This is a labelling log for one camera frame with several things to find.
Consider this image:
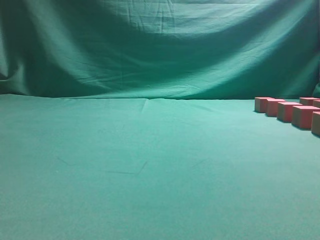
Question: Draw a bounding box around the pink foam cube left-column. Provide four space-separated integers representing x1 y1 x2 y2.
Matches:
254 97 272 113
311 111 320 137
291 105 320 130
277 101 302 123
265 98 286 117

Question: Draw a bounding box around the pink foam cube far right-column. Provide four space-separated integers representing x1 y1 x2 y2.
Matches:
299 97 320 106

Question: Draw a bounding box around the pink foam cube right-column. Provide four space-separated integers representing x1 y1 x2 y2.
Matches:
299 97 320 106
313 98 320 108

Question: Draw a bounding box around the green cloth backdrop and cover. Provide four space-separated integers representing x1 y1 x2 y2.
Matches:
0 0 320 240

